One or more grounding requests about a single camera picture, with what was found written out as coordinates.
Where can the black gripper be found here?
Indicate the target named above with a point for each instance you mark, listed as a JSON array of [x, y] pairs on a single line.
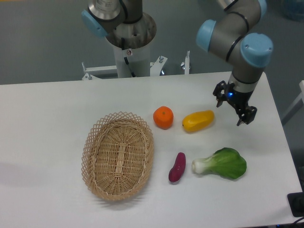
[[238, 100]]

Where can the yellow mango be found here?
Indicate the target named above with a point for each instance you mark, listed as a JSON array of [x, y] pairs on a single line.
[[198, 120]]

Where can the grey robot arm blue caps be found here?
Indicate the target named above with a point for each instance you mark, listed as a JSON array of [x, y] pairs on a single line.
[[230, 39]]

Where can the green bok choy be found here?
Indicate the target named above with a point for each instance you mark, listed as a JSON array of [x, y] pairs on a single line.
[[226, 162]]

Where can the orange tangerine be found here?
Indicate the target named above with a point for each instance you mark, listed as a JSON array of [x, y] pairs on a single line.
[[163, 117]]

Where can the purple sweet potato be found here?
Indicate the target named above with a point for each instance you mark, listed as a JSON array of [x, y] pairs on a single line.
[[178, 168]]

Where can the black box at table edge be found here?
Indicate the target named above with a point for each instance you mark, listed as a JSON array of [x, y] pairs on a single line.
[[296, 203]]

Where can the woven wicker basket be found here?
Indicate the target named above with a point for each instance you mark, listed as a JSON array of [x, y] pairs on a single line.
[[117, 156]]

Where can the white table leg frame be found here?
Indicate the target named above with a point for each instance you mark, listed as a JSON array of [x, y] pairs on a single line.
[[295, 106]]

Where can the white metal base frame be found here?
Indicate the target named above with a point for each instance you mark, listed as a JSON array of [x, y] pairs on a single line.
[[156, 69]]

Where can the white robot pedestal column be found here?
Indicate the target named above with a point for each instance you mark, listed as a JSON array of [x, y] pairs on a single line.
[[131, 45]]

